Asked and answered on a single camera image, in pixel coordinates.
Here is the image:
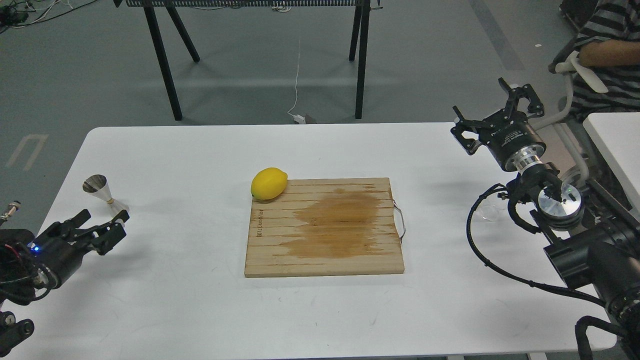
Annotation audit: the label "white cable with plug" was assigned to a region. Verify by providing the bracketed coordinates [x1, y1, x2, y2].
[287, 35, 318, 125]

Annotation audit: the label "small clear glass beaker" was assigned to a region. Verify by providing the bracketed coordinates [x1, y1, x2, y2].
[475, 198, 503, 223]

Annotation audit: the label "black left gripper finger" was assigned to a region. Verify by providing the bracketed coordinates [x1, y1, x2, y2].
[80, 210, 130, 256]
[42, 209, 91, 240]

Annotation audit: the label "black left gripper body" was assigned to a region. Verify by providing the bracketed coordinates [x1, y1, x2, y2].
[31, 230, 99, 289]

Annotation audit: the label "tangled cables on floor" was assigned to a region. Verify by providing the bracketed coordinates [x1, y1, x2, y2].
[0, 0, 101, 31]

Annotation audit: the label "person in striped shirt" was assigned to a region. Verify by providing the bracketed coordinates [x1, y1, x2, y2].
[570, 0, 640, 123]

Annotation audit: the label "black metal background table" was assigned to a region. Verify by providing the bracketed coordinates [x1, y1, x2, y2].
[109, 6, 387, 126]

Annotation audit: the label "white side table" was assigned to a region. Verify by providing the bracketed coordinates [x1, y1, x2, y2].
[583, 112, 640, 208]

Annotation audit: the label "wooden cutting board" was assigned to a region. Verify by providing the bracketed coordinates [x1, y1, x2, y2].
[244, 177, 405, 278]

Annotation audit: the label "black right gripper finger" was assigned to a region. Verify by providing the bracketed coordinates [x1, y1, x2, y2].
[498, 77, 545, 120]
[450, 106, 493, 157]

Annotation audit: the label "steel double jigger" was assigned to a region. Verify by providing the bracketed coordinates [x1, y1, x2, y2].
[82, 174, 130, 217]

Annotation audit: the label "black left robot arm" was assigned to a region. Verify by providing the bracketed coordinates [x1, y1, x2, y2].
[0, 209, 130, 306]

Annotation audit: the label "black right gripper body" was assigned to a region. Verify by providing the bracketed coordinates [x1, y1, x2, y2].
[482, 120, 547, 173]

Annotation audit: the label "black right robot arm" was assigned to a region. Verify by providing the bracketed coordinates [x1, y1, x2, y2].
[451, 78, 640, 360]

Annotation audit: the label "yellow lemon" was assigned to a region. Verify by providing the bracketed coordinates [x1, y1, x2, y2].
[250, 167, 288, 201]

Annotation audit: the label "white office chair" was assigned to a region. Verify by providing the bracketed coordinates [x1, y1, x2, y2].
[540, 37, 640, 196]

